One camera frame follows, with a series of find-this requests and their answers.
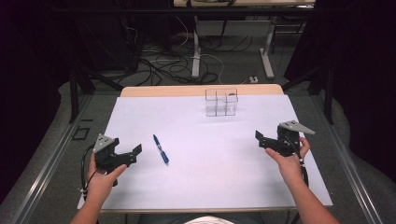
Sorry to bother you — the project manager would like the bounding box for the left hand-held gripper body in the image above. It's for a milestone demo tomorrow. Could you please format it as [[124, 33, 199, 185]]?
[[92, 133, 134, 175]]

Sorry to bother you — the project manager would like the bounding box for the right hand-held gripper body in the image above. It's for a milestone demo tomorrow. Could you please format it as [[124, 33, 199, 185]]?
[[275, 119, 316, 158]]

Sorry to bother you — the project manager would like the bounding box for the blue pen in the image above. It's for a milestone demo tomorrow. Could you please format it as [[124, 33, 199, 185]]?
[[151, 133, 171, 166]]

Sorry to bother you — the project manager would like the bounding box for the clear acrylic organizer box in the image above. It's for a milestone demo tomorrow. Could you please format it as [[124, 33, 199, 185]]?
[[205, 88, 239, 118]]

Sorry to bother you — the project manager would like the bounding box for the person's right hand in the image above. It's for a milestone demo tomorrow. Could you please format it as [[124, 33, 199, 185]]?
[[264, 136, 312, 189]]

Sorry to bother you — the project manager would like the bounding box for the person's left hand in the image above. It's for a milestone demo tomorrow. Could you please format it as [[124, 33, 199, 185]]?
[[85, 152, 129, 201]]

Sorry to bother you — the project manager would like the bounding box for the black metal stand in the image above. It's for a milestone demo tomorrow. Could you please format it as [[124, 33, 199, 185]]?
[[280, 63, 334, 126], [68, 63, 125, 124]]

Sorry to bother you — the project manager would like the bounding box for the white table mat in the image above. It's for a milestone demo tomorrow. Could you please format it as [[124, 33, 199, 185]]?
[[77, 94, 333, 211]]

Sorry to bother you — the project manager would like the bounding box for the wooden table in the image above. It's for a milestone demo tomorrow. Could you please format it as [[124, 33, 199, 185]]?
[[99, 83, 298, 216]]

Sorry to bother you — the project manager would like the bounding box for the person's white shirt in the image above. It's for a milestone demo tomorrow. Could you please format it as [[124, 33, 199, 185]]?
[[183, 216, 235, 224]]

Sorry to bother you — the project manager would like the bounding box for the white desk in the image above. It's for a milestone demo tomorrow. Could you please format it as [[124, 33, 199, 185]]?
[[173, 0, 316, 80]]

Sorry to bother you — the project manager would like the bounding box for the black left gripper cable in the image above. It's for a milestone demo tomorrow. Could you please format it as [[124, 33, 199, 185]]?
[[79, 144, 95, 200]]

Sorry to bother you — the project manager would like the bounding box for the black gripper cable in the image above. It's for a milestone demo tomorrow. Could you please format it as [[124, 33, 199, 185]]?
[[288, 134, 310, 189], [79, 144, 95, 200]]

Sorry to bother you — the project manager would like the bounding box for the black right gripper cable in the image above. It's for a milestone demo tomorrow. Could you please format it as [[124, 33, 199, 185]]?
[[288, 134, 310, 189]]

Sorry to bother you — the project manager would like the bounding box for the aluminium floor rail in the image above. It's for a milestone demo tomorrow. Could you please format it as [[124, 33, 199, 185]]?
[[10, 93, 95, 224], [310, 92, 385, 224]]

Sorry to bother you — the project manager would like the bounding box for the tangle of floor cables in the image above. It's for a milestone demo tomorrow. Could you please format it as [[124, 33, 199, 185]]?
[[118, 15, 260, 87]]

